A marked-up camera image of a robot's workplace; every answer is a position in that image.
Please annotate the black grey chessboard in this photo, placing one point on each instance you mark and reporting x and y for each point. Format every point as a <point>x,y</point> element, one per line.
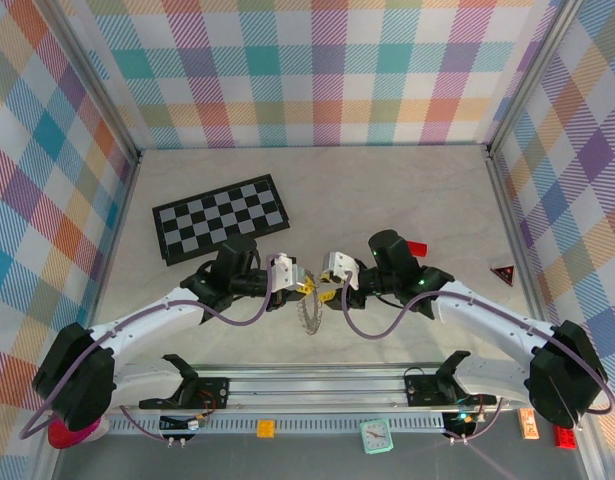
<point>212,220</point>

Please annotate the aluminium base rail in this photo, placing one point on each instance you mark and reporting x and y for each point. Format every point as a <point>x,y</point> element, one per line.
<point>312,385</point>

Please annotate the orange toy brick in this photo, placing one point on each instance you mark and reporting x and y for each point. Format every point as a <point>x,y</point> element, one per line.
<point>266,429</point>

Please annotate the small connector board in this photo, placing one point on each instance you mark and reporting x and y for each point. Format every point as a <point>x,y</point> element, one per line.
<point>184,424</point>
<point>462,422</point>

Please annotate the teal alarm clock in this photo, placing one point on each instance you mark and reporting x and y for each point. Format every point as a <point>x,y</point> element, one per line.
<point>376,436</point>

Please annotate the large red toy brick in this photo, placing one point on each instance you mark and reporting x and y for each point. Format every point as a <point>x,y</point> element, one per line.
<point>566,439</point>

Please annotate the black triangular warning sign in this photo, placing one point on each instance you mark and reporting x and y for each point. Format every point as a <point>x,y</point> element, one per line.
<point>503,273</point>

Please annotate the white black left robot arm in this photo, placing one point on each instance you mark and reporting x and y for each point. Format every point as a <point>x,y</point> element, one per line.
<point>152,312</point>

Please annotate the aluminium side frame beam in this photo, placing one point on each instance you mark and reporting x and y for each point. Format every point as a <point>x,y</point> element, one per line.
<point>118,225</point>
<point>512,235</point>

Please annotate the aluminium frame post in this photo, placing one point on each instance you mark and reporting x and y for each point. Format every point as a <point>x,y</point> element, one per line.
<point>94,85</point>
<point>532,80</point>

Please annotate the pink dome object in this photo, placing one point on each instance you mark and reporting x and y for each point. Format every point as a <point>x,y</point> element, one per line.
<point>94,434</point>

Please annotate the small red toy brick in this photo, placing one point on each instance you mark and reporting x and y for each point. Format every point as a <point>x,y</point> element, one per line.
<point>418,249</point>

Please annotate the wooden printed block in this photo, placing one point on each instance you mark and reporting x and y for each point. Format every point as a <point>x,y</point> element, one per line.
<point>528,425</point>

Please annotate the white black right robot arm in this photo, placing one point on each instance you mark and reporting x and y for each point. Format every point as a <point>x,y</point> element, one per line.
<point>487,310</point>

